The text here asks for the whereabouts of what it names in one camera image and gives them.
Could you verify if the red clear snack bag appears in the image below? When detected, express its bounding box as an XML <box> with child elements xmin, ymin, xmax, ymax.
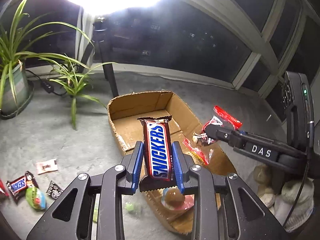
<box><xmin>182</xmin><ymin>105</ymin><xmax>242</xmax><ymax>166</ymax></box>

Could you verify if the small green candy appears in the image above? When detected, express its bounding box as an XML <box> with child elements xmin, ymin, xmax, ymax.
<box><xmin>124</xmin><ymin>202</ymin><xmax>142</xmax><ymax>215</ymax></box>

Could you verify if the white framed window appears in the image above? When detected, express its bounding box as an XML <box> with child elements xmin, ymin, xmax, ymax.
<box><xmin>1</xmin><ymin>0</ymin><xmax>319</xmax><ymax>98</ymax></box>

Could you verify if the large potted spider plant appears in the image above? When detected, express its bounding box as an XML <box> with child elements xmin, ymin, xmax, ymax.
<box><xmin>1</xmin><ymin>0</ymin><xmax>93</xmax><ymax>119</ymax></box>

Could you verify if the black power cable with switch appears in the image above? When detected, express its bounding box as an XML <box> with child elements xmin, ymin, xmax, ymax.
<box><xmin>24</xmin><ymin>69</ymin><xmax>68</xmax><ymax>97</ymax></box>

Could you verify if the white small snack packet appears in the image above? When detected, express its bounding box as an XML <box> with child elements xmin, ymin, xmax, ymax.
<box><xmin>36</xmin><ymin>159</ymin><xmax>58</xmax><ymax>174</ymax></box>

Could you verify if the black tripod stand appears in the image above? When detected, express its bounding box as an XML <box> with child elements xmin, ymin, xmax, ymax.
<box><xmin>93</xmin><ymin>16</ymin><xmax>119</xmax><ymax>98</ymax></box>

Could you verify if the large Snickers bar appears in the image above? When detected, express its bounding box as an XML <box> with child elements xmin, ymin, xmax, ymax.
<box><xmin>138</xmin><ymin>115</ymin><xmax>175</xmax><ymax>192</ymax></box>

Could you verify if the brown cardboard box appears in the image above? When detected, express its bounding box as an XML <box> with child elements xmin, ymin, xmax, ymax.
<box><xmin>107</xmin><ymin>91</ymin><xmax>235</xmax><ymax>235</ymax></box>

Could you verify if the black patterned small packet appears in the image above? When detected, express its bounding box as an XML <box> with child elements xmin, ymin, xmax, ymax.
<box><xmin>46</xmin><ymin>180</ymin><xmax>63</xmax><ymax>200</ymax></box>

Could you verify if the chocolate ball cup snack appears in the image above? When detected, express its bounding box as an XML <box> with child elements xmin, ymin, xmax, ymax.
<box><xmin>161</xmin><ymin>187</ymin><xmax>194</xmax><ymax>212</ymax></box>

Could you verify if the green wrapped candy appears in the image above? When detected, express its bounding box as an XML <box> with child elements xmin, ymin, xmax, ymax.
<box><xmin>25</xmin><ymin>187</ymin><xmax>46</xmax><ymax>211</ymax></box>

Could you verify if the small spider plant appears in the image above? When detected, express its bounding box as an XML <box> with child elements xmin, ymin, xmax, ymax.
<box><xmin>40</xmin><ymin>53</ymin><xmax>113</xmax><ymax>130</ymax></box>

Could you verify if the small Snickers bar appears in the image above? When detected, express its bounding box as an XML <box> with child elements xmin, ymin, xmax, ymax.
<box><xmin>5</xmin><ymin>171</ymin><xmax>39</xmax><ymax>203</ymax></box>

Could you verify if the red corner wrapper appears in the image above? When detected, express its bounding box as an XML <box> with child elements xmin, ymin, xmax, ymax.
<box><xmin>0</xmin><ymin>180</ymin><xmax>9</xmax><ymax>198</ymax></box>

